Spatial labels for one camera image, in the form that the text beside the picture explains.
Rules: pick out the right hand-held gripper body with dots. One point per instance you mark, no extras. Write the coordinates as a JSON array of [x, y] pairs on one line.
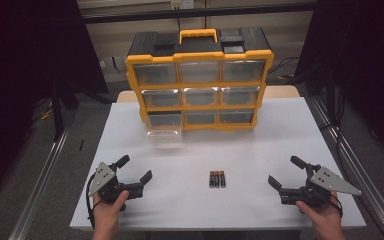
[[333, 182]]

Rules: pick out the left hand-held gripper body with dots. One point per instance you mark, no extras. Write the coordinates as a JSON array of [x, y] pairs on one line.
[[102, 178]]

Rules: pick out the small clear plastic drawer bin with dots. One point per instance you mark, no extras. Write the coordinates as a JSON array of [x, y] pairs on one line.
[[165, 139]]

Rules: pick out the black orange battery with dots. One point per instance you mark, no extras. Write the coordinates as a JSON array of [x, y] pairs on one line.
[[211, 179], [216, 179], [222, 179]]

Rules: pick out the person's left hand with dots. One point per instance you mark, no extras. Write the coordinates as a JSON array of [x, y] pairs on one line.
[[108, 213]]

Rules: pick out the person's right hand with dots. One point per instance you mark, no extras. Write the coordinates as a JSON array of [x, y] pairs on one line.
[[326, 218]]

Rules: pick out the small black floor object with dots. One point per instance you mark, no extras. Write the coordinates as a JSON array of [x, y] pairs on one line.
[[81, 145]]

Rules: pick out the white table cover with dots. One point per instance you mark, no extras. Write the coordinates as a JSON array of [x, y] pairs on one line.
[[246, 150]]

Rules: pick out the wooden table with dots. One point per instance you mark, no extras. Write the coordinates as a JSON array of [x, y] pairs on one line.
[[280, 91]]

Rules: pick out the black curtain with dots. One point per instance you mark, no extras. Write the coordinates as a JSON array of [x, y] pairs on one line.
[[363, 66], [20, 66]]

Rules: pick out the grid of clear organizer drawers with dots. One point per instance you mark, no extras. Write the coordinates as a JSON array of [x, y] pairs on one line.
[[200, 71]]

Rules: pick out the yellow black drawer organizer cabinet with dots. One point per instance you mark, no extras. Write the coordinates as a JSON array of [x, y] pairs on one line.
[[153, 40]]

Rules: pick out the black horizontal bar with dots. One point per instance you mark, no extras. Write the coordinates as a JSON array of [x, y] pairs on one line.
[[246, 10]]

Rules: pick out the metal floor rail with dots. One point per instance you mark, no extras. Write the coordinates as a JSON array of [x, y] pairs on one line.
[[36, 190], [366, 176]]

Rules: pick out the black stand post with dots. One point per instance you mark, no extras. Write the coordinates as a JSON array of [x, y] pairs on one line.
[[57, 113]]

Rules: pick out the white wall socket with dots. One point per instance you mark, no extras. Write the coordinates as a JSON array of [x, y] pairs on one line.
[[182, 3]]

